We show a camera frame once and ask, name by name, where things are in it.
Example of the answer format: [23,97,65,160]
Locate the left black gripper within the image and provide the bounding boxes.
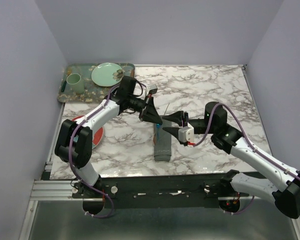
[127,93,162,124]

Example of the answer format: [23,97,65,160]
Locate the blue metal fork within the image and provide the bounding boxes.
[155,123,162,142]

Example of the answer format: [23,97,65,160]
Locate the dark grey cloth napkin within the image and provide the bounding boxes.
[153,120,172,162]

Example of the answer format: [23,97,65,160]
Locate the copper spoon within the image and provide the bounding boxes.
[153,103,170,145]

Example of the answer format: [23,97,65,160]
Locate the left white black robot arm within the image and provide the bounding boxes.
[54,76,162,198]

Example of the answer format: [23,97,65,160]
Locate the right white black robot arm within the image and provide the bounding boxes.
[162,101,300,219]

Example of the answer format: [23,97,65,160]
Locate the brown wooden chopstick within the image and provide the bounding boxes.
[130,69,135,78]

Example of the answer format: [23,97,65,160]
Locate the red blue floral plate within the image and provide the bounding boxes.
[72,115,104,149]

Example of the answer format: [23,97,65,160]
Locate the mint green plate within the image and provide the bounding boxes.
[91,62,124,87]

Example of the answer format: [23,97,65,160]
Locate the green floral tray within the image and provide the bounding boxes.
[57,63,135,103]

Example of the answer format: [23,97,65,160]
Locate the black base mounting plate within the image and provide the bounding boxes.
[72,173,246,212]

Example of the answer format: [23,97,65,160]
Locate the mint green cup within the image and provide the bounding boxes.
[66,73,84,94]

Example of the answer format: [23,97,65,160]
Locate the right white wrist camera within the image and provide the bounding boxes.
[179,125,194,146]

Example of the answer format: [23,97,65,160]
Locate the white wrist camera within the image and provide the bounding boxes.
[146,84,158,96]
[179,125,194,146]

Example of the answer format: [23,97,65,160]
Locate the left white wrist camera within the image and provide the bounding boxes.
[146,84,158,96]

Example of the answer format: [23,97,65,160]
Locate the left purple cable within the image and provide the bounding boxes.
[68,84,150,219]

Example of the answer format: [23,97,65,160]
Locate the green handled utensil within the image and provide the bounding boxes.
[61,80,67,93]

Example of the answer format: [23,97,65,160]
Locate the aluminium frame rail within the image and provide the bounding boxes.
[29,177,297,201]

